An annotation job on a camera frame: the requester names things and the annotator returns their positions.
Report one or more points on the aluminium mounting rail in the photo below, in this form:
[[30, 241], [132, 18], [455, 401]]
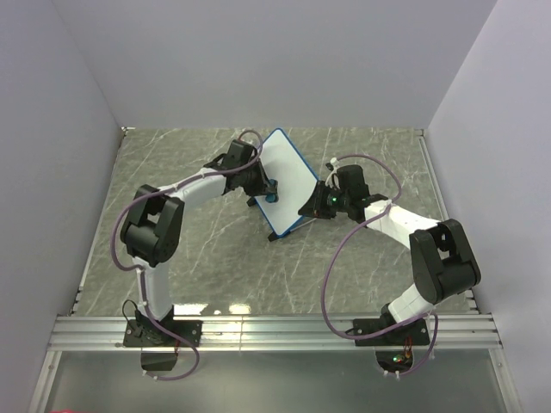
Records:
[[271, 333]]

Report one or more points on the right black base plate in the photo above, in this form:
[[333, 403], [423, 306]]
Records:
[[415, 333]]

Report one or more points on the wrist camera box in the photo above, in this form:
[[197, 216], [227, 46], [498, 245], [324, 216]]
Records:
[[351, 180], [238, 154]]

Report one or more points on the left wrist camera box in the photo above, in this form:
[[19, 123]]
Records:
[[238, 154]]

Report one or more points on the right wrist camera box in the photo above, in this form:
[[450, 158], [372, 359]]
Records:
[[351, 180]]

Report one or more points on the blue-framed whiteboard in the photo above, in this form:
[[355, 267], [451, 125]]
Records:
[[283, 162]]

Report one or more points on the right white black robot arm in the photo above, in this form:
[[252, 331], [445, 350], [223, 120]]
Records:
[[443, 262]]

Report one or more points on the blue heart-shaped eraser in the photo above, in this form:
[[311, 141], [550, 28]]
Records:
[[272, 195]]

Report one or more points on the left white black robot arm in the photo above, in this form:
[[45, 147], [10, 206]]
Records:
[[152, 228]]

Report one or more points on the right side aluminium rail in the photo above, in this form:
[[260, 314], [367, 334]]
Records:
[[469, 294]]

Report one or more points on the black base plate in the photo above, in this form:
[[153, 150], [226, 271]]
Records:
[[189, 333], [415, 333]]

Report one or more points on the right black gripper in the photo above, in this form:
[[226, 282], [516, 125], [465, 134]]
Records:
[[314, 206]]

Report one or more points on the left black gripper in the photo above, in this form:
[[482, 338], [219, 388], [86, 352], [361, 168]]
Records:
[[262, 186]]

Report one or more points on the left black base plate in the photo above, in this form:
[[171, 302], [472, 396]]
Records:
[[189, 333]]

